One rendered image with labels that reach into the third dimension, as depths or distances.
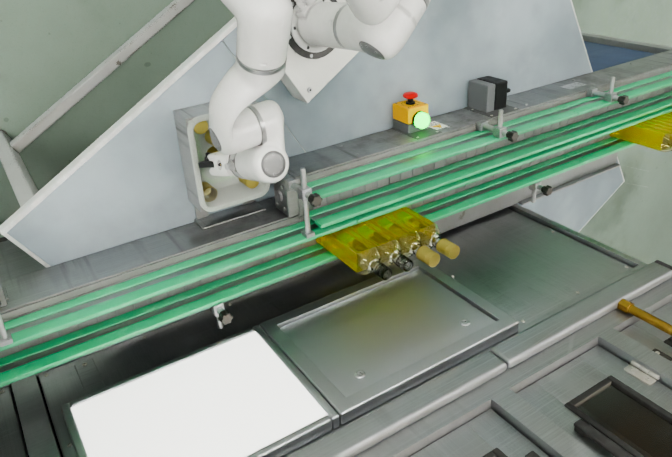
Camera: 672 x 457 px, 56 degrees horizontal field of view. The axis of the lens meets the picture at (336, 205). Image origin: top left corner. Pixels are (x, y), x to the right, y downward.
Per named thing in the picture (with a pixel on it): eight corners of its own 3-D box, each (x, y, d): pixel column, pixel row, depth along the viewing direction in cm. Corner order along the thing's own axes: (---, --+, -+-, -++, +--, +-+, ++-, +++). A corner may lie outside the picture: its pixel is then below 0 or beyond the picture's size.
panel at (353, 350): (63, 416, 123) (108, 549, 97) (59, 405, 122) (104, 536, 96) (420, 266, 165) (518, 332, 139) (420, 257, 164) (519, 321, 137)
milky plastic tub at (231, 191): (188, 202, 147) (202, 215, 140) (172, 110, 137) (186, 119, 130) (255, 182, 155) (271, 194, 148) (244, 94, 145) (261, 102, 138)
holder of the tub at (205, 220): (192, 221, 150) (204, 233, 144) (172, 110, 137) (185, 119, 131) (256, 201, 158) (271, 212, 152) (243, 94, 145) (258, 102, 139)
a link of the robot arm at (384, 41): (322, 34, 127) (369, 39, 114) (356, -19, 128) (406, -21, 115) (353, 63, 132) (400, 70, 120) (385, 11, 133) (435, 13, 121)
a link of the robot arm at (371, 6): (322, -20, 105) (371, -98, 106) (360, 50, 127) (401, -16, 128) (368, -1, 101) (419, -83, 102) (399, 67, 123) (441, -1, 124)
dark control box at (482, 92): (465, 106, 186) (486, 113, 179) (467, 80, 182) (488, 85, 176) (486, 100, 189) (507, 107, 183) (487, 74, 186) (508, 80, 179)
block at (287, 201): (273, 208, 153) (287, 219, 148) (269, 173, 149) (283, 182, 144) (286, 204, 155) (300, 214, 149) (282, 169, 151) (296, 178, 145)
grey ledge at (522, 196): (376, 237, 180) (401, 254, 171) (375, 210, 176) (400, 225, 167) (592, 156, 224) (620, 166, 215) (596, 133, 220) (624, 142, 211)
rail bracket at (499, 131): (473, 130, 173) (509, 143, 162) (474, 104, 169) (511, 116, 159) (483, 127, 174) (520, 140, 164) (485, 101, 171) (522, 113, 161)
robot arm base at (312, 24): (271, 8, 136) (307, 10, 123) (310, -29, 138) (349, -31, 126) (310, 63, 145) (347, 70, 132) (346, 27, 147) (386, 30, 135)
